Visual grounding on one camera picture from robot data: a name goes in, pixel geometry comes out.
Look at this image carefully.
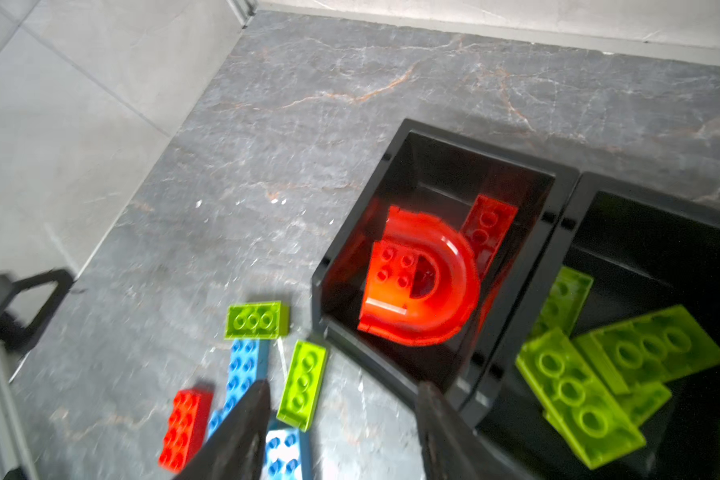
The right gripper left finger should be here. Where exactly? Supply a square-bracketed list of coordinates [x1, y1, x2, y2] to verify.
[174, 380, 271, 480]

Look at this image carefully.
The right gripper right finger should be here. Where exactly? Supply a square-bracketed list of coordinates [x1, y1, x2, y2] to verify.
[415, 382, 516, 479]

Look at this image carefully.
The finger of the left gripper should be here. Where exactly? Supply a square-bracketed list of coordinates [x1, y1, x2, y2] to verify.
[0, 268, 75, 354]

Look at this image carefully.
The blue lego brick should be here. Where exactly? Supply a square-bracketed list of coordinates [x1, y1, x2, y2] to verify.
[207, 339, 270, 439]
[261, 419, 314, 480]

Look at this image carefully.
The red lego brick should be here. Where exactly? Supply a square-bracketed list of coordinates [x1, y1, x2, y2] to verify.
[158, 388, 213, 473]

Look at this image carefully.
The green lego brick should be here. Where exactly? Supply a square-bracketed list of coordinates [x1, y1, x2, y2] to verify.
[224, 301, 289, 340]
[573, 305, 720, 426]
[529, 266, 594, 339]
[515, 329, 647, 470]
[276, 340, 328, 432]

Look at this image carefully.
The red arch lego piece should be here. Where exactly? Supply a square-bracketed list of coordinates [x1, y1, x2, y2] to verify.
[357, 206, 480, 347]

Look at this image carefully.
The red lego brick diagonal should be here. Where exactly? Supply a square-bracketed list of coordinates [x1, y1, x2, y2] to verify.
[460, 194, 518, 280]

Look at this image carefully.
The black two-compartment tray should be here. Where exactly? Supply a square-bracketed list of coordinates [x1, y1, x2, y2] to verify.
[312, 120, 720, 479]

